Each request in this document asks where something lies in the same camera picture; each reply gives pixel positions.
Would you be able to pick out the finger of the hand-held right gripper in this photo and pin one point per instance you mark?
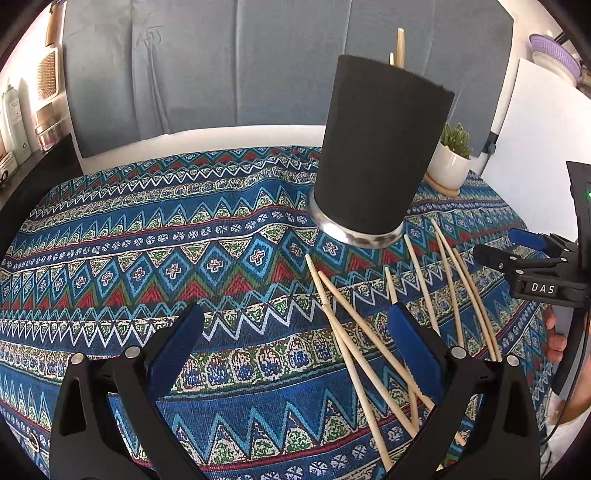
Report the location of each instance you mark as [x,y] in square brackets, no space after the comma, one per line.
[528,239]
[503,261]

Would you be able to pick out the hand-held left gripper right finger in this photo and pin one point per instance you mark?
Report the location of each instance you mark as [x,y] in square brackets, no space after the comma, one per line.
[413,346]

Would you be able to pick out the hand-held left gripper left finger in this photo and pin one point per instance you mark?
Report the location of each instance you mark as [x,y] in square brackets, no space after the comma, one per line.
[178,341]

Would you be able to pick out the bunch of wooden chopsticks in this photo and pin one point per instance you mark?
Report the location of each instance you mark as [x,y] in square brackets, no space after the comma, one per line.
[369,413]

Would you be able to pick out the black utensil holder cup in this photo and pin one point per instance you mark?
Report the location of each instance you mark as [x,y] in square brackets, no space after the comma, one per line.
[374,152]

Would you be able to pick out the person's right hand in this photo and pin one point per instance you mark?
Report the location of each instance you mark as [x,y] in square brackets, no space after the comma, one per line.
[556,344]

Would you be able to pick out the patterned blue tablecloth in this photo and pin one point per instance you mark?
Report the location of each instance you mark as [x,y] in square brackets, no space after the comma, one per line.
[138,258]

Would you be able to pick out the round wooden coaster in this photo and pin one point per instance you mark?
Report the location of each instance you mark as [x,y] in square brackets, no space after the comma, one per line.
[443,190]

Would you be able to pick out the white board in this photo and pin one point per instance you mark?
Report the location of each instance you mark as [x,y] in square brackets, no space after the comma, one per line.
[531,138]

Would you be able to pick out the white ceramic plant pot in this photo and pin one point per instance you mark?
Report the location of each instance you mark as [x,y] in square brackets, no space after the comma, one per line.
[450,168]

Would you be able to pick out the green succulent plant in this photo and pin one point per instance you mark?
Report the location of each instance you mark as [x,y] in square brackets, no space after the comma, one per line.
[455,141]

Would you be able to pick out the person's beige clothing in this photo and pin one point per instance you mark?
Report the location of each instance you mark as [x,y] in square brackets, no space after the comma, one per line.
[579,410]

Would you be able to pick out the white bowl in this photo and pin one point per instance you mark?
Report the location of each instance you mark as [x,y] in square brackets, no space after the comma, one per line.
[549,65]

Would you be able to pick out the purple plastic colander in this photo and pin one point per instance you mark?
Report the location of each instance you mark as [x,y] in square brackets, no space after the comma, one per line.
[551,48]

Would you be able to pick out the dark shelf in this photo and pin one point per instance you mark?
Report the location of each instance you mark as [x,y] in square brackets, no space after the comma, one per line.
[46,159]

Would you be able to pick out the pink jar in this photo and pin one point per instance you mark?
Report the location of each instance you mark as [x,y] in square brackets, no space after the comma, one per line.
[51,129]

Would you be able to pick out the white bottle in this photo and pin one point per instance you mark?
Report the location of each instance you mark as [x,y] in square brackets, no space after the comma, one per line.
[16,129]

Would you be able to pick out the grey sofa backrest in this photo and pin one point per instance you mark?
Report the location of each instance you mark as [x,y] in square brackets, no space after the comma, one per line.
[207,69]

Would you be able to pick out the wooden hairbrush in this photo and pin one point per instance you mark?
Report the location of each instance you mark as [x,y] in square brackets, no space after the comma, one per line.
[46,74]

